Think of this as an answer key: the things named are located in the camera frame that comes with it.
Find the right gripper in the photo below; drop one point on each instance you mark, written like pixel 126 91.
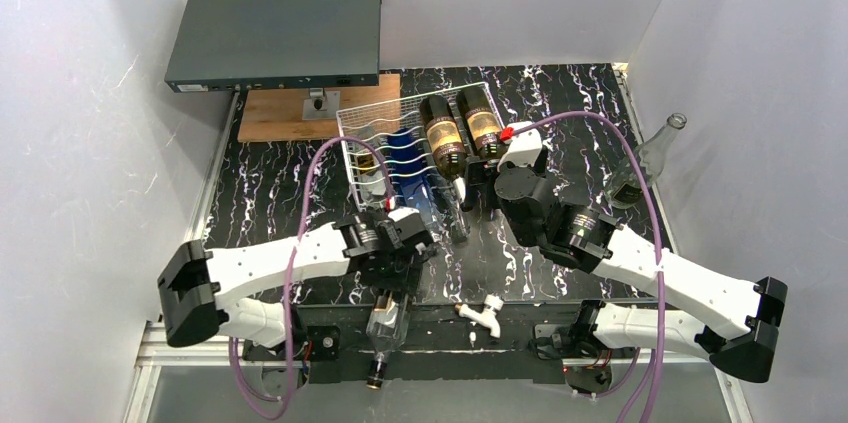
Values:
pixel 478 178

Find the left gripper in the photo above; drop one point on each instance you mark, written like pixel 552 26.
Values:
pixel 395 272

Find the dark green wine bottle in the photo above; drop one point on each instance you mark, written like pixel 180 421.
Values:
pixel 480 122

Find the square clear bottle gold label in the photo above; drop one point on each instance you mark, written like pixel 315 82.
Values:
pixel 386 329

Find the blue square glass bottle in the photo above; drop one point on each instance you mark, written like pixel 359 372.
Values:
pixel 408 164

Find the tall clear bottle black label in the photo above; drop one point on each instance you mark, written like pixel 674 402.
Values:
pixel 623 190

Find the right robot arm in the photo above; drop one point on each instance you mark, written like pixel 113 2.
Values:
pixel 730 322

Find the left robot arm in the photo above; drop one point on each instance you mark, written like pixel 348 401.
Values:
pixel 209 292

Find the white faucet tap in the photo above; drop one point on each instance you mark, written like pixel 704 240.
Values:
pixel 487 316

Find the wooden board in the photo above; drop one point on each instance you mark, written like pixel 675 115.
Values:
pixel 301 114

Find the white wire wine rack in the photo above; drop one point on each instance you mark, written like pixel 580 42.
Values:
pixel 393 128

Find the grey metal stand bracket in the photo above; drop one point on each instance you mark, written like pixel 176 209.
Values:
pixel 321 104

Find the grey rack-mount device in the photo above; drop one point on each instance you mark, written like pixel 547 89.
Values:
pixel 226 45

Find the aluminium rail frame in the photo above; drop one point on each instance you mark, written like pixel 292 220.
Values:
pixel 197 383

